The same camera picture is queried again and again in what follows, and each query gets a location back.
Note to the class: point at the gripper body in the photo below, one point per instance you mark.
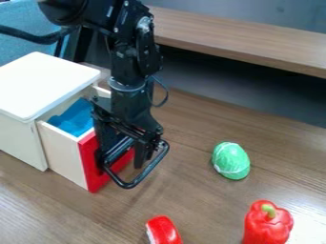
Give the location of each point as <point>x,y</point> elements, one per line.
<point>127,109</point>

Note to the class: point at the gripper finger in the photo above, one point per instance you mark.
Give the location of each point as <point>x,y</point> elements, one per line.
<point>102,146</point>
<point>143,155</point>

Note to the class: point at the drawer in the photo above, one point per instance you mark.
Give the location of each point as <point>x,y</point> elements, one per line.
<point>63,155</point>

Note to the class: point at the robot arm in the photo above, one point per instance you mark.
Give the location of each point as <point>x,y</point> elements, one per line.
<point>136,47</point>

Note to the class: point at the blue cloth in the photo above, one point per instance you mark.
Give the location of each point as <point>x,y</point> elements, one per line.
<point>74,119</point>

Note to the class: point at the red toy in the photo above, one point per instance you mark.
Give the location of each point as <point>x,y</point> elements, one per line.
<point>163,230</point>

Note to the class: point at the green toy cabbage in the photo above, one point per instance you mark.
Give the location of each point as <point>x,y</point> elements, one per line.
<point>231,160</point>

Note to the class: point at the cabinet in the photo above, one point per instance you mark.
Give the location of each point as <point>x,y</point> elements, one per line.
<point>38,79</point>

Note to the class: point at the wooden bench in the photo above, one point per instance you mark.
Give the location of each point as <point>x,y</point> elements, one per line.
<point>237,38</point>

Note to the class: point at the red toy pepper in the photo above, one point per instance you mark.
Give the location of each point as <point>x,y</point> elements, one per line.
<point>267,227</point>

